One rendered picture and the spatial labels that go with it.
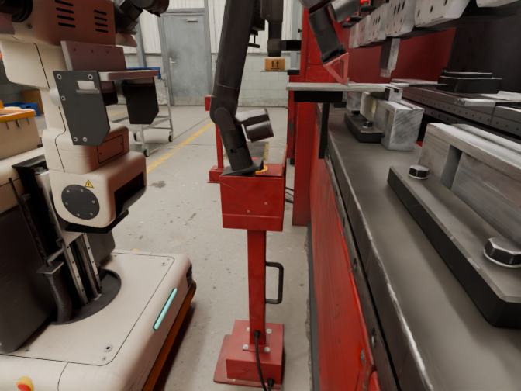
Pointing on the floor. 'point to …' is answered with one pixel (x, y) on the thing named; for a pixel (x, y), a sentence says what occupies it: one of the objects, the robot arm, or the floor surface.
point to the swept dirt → (308, 320)
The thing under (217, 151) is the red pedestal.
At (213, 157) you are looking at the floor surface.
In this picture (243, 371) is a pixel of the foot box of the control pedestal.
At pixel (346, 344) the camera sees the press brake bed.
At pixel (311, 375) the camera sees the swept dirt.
